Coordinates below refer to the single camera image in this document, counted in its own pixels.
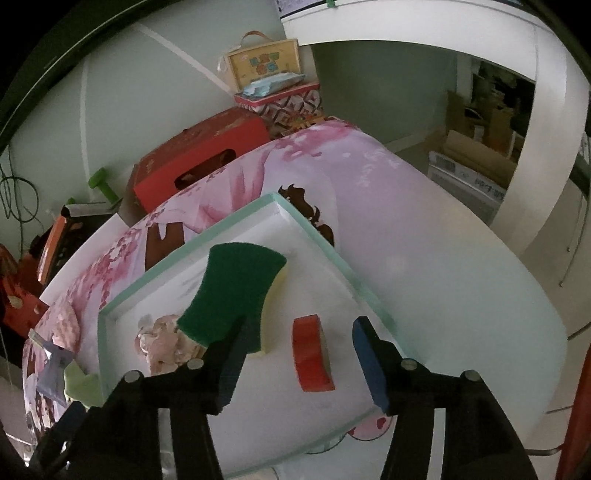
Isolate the red cardboard box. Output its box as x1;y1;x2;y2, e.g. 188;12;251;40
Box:
133;107;270;212

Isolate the red patterned tin box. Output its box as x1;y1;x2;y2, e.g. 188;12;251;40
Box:
235;81;325;139

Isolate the red tape roll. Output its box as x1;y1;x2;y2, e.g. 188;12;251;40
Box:
291;314;335;393

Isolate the orange black box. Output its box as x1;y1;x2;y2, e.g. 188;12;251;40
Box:
37;199;121;287

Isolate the blue wet wipes pack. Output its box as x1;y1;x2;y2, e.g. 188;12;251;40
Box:
242;72;305;98

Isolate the black hanging cable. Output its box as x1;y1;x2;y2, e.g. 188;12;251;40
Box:
0;161;42;259

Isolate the mint green tray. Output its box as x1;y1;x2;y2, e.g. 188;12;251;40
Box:
96;192;403;478

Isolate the cartoon print bedsheet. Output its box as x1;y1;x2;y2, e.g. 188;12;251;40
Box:
36;120;566;479

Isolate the pink white fuzzy cloth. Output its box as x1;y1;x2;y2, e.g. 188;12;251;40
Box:
52;302;81;353

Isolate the light green cloth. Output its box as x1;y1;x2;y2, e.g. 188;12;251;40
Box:
63;360;104;409

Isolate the green dumbbell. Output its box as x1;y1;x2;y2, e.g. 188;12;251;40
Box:
87;168;120;205

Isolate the white curved shelf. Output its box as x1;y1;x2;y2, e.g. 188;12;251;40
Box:
277;1;590;255

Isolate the red tote bag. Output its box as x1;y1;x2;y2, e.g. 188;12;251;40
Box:
0;245;48;338

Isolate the yellow gift box with handle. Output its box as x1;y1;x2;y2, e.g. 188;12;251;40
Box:
217;30;303;93

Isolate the black television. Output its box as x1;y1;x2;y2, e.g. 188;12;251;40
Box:
1;0;172;148

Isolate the green scouring sponge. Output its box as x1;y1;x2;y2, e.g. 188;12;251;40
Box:
177;242;287;355

